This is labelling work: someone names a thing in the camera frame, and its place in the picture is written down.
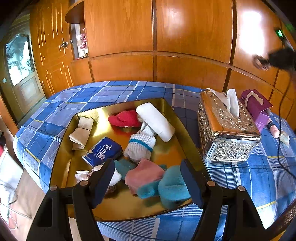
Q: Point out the teal and pink plush toy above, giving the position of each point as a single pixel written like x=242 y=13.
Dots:
x=147 y=179

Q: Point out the white knit sock blue stripe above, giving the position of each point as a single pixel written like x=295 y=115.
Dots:
x=141 y=144

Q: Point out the wooden door with glass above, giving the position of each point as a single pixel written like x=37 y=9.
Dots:
x=20 y=85

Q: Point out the wooden wardrobe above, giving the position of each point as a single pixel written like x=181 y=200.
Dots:
x=195 y=43

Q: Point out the small brown scrunchie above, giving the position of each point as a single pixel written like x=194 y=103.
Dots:
x=110 y=189

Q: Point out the gold tray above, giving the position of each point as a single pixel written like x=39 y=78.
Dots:
x=122 y=205

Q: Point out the white small cloth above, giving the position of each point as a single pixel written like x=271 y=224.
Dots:
x=85 y=175

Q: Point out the blue Tempo tissue pack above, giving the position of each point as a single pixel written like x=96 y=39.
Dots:
x=105 y=149

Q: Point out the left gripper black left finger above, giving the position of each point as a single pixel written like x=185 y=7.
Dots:
x=52 y=221

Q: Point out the ornate silver tissue box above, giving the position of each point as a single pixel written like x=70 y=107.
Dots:
x=225 y=137

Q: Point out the wicker basket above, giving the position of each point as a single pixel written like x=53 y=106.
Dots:
x=281 y=224

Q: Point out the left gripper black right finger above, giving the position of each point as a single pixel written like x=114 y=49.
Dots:
x=242 y=220

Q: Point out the red fabric item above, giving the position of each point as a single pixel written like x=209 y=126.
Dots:
x=126 y=118

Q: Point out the beige cloth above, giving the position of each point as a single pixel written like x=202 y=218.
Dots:
x=81 y=134

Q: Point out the blue plaid bed sheet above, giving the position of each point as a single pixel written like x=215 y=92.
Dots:
x=268 y=174

